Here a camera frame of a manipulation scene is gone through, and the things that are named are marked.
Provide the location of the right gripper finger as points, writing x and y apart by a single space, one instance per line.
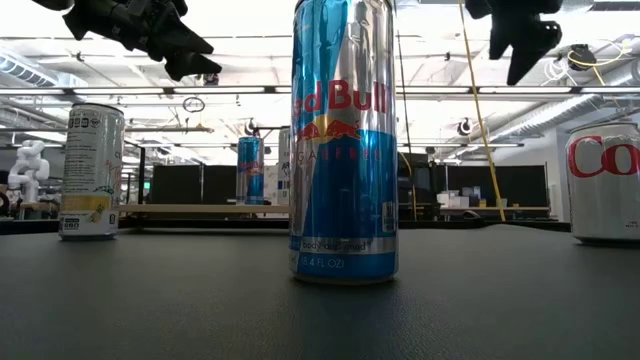
499 40
535 45

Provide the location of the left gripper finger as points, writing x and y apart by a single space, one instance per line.
185 42
192 67

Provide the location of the blue silver Red Bull can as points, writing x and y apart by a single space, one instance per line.
345 200
250 175

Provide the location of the white Celsius Arctic Vibe can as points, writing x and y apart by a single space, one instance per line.
283 175

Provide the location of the white Celsius Tropical Vibe can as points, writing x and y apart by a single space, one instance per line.
90 170

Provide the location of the silver Diet Coke can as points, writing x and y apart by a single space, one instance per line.
605 200

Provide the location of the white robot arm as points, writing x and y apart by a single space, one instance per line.
29 167

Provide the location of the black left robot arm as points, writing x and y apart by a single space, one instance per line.
52 4

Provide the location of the wooden shelf board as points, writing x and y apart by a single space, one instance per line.
190 208

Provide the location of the wooden workbench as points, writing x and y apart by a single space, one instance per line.
520 208

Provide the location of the black table mat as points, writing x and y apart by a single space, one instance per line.
200 300

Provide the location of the black partition wall panel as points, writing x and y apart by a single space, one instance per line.
500 185
200 182

